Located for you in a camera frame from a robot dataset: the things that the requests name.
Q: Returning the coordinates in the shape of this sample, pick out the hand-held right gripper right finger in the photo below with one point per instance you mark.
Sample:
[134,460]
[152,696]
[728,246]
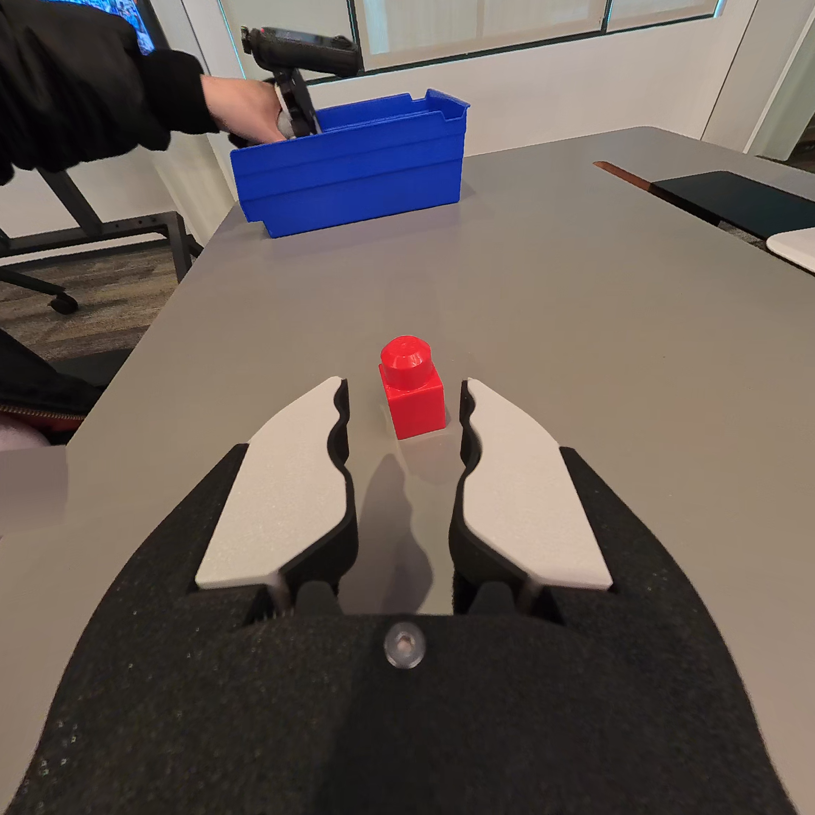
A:
[528,509]

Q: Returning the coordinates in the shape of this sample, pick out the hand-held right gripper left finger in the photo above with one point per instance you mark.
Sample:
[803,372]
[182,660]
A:
[280,503]

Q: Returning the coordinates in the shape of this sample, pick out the blue plastic bin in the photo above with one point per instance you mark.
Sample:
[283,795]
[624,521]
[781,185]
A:
[350,178]

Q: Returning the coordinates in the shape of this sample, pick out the red plastic block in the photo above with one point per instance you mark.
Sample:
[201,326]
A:
[417,407]

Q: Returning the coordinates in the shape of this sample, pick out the large window white blinds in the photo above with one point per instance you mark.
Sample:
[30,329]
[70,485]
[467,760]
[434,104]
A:
[477,25]

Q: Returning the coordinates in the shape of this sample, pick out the black monitor stand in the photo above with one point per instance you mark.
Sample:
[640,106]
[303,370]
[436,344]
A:
[83,216]

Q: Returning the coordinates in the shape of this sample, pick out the black flat pad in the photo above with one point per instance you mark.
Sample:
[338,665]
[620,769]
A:
[732,200]

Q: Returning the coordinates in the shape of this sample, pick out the instruction sheet on stand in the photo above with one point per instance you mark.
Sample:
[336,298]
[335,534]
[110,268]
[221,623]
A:
[796,251]

